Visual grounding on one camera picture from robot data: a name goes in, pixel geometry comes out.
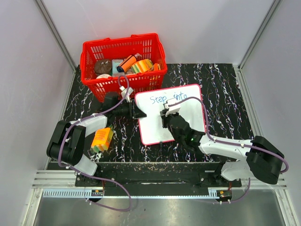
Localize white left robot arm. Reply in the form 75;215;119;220
47;92;147;186

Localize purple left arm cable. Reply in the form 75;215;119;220
58;75;133;211

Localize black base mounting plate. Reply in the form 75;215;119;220
74;162;243;188

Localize orange snack packet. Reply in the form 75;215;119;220
150;63;161;71

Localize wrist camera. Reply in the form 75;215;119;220
164;98;181;117
119;86;134;102

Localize orange pump bottle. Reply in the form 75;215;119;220
118;53;142;73

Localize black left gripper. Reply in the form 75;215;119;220
113;100;146;121

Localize red plastic basket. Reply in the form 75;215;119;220
80;33;167;101

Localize pink framed whiteboard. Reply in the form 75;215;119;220
135;84;206;145

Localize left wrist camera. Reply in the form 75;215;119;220
119;86;134;102

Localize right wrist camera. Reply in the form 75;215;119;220
164;98;181;117

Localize yellow green striped sponge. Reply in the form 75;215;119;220
131;59;153;73

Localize white round lid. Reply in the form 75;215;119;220
96;74;111;79

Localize orange yellow sponge pack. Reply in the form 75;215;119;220
90;127;113;153

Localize teal small box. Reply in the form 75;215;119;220
111;59;125;77

